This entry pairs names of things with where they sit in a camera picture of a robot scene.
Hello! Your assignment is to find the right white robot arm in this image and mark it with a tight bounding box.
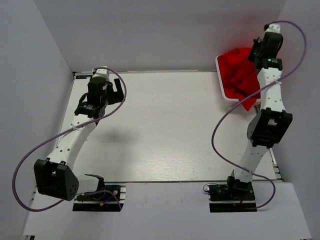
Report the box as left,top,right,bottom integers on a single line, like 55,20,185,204
226,31,293,198

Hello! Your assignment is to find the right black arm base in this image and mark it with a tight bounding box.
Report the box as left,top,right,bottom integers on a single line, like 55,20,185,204
203,182,257,213

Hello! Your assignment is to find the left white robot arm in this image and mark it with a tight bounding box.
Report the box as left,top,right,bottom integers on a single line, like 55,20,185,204
33,76,124,201

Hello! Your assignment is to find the red t shirt pile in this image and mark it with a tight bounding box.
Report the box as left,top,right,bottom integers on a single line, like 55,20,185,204
217,46,260,112

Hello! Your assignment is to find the blue label sticker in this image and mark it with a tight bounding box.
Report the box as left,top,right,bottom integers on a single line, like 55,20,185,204
75,74,92,80

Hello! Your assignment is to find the white plastic basket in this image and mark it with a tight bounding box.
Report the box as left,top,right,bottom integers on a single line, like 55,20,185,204
215,53,263,108

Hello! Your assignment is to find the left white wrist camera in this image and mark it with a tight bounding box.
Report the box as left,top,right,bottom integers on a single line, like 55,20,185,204
92,66,110,81

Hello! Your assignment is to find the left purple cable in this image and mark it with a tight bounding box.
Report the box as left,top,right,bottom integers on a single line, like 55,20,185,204
11,67,127,212

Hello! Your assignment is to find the purple cable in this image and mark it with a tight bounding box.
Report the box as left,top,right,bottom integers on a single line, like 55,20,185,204
11,67,127,212
211,20,307,209

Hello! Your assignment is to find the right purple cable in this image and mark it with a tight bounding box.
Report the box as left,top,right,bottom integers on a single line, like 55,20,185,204
211,20,307,209

